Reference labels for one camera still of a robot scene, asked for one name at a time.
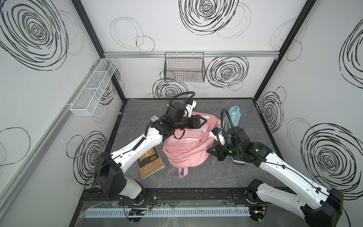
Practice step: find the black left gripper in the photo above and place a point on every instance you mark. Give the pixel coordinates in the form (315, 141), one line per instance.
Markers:
(195, 122)

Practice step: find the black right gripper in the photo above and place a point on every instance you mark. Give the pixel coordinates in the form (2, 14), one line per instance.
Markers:
(219, 149)

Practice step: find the pink student backpack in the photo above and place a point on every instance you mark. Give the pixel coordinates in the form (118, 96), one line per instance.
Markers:
(189, 148)

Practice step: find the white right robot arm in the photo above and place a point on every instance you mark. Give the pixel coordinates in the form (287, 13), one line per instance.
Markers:
(316, 204)

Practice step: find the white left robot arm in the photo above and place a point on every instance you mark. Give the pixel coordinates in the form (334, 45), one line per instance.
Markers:
(110, 168)

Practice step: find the blue book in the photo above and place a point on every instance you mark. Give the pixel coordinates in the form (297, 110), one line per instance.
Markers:
(238, 161)

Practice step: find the teal pencil pouch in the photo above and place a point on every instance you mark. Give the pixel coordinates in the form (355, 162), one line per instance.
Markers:
(235, 115)

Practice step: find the flat clear lead refill box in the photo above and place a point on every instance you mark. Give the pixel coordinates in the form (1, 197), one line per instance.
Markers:
(154, 119)

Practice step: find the brown book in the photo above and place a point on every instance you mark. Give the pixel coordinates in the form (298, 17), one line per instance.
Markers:
(149, 163)

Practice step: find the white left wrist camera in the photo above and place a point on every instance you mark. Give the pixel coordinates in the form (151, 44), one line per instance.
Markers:
(189, 105)

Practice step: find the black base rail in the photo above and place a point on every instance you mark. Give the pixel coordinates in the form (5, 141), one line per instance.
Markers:
(155, 196)

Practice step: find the black wire basket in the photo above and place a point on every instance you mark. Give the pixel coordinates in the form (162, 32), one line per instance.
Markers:
(185, 69)

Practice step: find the grey slotted cable duct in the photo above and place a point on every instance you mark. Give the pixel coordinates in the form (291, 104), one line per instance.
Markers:
(167, 212)

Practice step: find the aluminium wall rail back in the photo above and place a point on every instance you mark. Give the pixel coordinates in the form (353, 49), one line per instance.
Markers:
(186, 54)

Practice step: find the aluminium wall rail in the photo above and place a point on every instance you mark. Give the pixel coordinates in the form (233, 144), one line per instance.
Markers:
(186, 54)
(34, 155)

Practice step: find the white mesh wall shelf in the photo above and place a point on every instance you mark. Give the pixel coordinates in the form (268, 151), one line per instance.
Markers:
(90, 96)

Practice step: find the aluminium wall rail left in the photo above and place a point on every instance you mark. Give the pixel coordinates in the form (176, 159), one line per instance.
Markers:
(34, 155)

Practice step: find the black frame post right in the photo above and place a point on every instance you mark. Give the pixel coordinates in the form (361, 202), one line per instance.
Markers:
(309, 4)

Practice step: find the black aluminium frame post left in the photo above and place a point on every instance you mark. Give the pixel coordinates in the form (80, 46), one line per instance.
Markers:
(95, 41)

